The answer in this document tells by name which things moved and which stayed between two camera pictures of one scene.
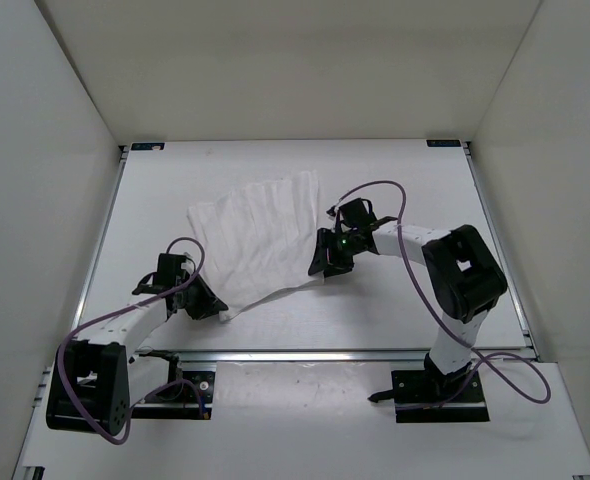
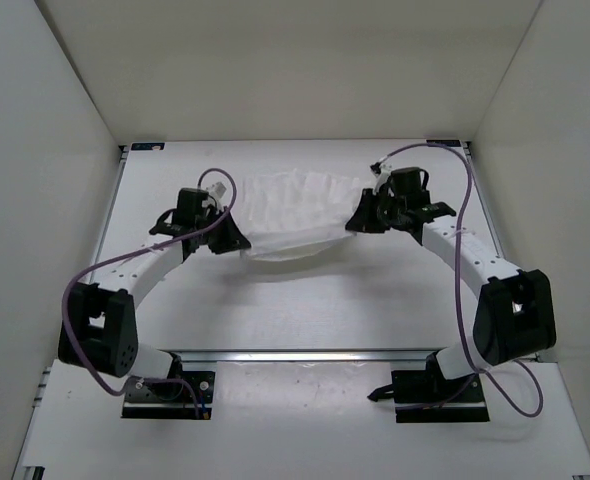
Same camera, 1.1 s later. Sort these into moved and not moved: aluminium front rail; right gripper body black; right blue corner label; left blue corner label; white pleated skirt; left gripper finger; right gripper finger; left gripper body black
Moved: left gripper finger; white pleated skirt; left gripper body black; right gripper finger; right gripper body black
Not moved: aluminium front rail; left blue corner label; right blue corner label
